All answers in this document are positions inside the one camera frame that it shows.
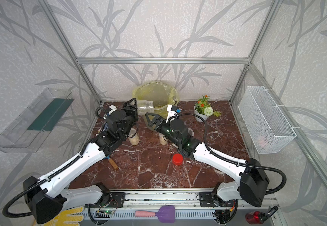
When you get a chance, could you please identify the red-lidded oatmeal jar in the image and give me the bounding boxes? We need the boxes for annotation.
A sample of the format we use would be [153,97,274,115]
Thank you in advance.
[137,100,154,109]

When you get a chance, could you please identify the small oatmeal jar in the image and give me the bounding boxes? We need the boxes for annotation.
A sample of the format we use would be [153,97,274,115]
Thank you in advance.
[159,133,168,146]

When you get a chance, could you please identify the glass jar with oatmeal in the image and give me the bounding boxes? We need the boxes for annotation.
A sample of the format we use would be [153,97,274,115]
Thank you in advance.
[128,128,140,146]

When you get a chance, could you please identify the red jar lid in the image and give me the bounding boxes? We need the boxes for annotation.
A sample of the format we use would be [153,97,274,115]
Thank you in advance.
[172,153,184,166]

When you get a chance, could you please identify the brown-lidded oatmeal jar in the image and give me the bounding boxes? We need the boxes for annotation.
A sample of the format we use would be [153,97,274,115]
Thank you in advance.
[188,128,194,137]

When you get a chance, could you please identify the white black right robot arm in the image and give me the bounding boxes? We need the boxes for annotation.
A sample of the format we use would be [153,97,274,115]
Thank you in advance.
[145,113,287,207]

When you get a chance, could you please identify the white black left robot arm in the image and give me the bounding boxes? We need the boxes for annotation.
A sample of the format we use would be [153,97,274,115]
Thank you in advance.
[2,98,138,224]

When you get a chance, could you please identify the blue dotted white work glove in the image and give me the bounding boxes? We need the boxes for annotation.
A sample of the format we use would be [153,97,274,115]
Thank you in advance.
[97,124,108,133]

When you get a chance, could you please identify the yellow plastic bin liner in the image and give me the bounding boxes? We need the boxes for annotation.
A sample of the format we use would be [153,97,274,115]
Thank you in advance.
[132,81,180,118]

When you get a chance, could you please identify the potted artificial flower plant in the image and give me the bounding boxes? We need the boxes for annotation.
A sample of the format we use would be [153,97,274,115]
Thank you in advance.
[194,95,221,122]

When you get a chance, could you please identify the pink item in basket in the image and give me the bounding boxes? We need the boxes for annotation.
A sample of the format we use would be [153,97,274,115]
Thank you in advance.
[257,136,270,150]

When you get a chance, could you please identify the yellow dotted glove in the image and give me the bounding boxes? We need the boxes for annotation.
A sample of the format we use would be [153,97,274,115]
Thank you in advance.
[34,206,84,226]

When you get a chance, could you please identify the red black handheld tool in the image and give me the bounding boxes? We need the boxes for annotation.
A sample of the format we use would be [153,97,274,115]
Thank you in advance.
[245,206,279,225]

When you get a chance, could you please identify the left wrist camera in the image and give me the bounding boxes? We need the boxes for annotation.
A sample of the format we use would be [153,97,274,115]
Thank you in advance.
[105,105,117,115]

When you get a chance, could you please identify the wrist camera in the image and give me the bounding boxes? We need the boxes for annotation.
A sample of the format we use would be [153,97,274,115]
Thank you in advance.
[105,105,117,115]
[166,105,178,123]

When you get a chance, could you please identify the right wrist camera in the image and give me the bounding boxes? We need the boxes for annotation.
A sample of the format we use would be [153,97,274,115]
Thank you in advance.
[166,105,178,123]

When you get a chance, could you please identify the blue wooden-handled garden fork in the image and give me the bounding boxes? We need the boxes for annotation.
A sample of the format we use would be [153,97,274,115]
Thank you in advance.
[106,156,119,170]

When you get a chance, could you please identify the purple pink-handled scoop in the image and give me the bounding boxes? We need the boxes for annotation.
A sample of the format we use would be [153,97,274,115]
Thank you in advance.
[135,205,175,224]

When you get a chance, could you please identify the clear plastic wall shelf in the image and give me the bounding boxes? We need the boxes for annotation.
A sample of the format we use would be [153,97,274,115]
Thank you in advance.
[0,88,74,153]

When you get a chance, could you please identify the white wire mesh basket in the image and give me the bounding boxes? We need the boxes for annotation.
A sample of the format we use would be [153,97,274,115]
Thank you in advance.
[239,86,296,154]

